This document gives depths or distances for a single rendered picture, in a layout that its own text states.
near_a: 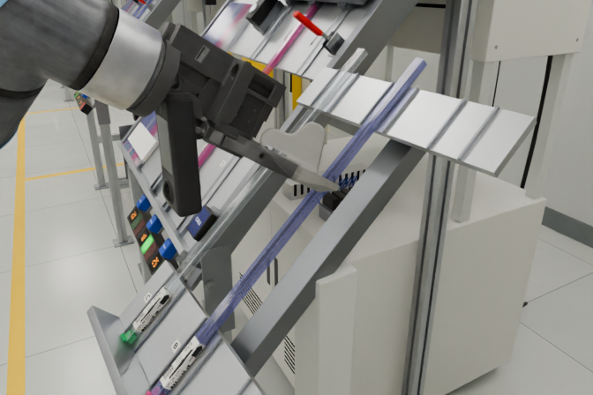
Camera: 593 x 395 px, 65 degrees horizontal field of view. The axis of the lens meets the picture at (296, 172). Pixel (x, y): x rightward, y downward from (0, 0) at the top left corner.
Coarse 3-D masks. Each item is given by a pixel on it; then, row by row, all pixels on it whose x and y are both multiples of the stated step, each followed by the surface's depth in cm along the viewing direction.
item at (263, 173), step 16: (352, 64) 65; (336, 80) 65; (320, 96) 65; (256, 176) 63; (240, 192) 63; (240, 208) 63; (224, 224) 62; (208, 240) 62; (192, 256) 62; (176, 272) 61; (176, 288) 61; (128, 336) 60
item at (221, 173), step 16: (160, 160) 111; (208, 160) 94; (224, 160) 90; (240, 160) 86; (160, 176) 105; (208, 176) 91; (224, 176) 87; (240, 176) 83; (160, 192) 102; (208, 192) 87; (224, 192) 84; (176, 224) 90; (192, 240) 83
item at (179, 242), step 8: (120, 144) 130; (128, 160) 119; (136, 168) 113; (136, 176) 110; (144, 176) 111; (144, 184) 104; (144, 192) 102; (152, 192) 102; (152, 200) 97; (160, 200) 100; (160, 208) 94; (160, 216) 91; (168, 216) 92; (168, 224) 87; (168, 232) 86; (176, 232) 86; (176, 240) 82; (184, 240) 85; (176, 248) 81; (184, 248) 80; (184, 256) 79
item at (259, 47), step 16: (240, 0) 131; (256, 0) 123; (368, 0) 84; (288, 16) 104; (320, 16) 94; (336, 16) 89; (352, 16) 85; (256, 32) 112; (272, 32) 105; (288, 32) 100; (304, 32) 95; (240, 48) 113; (256, 48) 106; (272, 48) 101; (288, 48) 95; (304, 48) 91; (320, 48) 86; (288, 64) 92; (304, 64) 88; (320, 64) 84
